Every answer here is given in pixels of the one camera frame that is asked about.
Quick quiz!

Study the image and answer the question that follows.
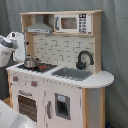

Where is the black stovetop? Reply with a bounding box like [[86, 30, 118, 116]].
[[19, 63, 56, 73]]

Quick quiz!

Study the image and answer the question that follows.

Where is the stove knob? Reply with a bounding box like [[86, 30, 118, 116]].
[[12, 75, 19, 83], [31, 81, 37, 87]]

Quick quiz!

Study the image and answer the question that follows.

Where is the right stove knob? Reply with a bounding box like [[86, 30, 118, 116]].
[[31, 81, 37, 87]]

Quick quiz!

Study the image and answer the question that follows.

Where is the black toy faucet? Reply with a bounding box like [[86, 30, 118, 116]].
[[76, 50, 94, 70]]

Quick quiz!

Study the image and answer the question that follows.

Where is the toy microwave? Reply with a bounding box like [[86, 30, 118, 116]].
[[54, 14, 92, 34]]

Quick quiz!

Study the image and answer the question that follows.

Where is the grey range hood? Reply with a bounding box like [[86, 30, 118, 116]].
[[25, 14, 54, 34]]

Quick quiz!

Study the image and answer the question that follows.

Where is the grey toy sink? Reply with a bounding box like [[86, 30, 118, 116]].
[[51, 67, 92, 81]]

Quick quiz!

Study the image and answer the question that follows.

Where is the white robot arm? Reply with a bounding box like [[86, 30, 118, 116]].
[[0, 32, 25, 68]]

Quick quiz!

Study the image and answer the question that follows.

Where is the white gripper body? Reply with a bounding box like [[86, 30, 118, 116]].
[[7, 32, 26, 62]]

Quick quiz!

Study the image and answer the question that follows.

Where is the small metal pot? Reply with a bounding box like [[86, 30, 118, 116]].
[[24, 56, 40, 68]]

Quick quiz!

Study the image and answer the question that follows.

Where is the wooden toy kitchen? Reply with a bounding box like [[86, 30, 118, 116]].
[[8, 10, 114, 128]]

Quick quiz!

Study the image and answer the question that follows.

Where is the left stove knob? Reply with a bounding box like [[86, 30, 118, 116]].
[[12, 75, 19, 83]]

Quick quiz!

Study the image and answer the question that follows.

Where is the toy oven door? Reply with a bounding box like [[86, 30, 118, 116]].
[[18, 90, 37, 122]]

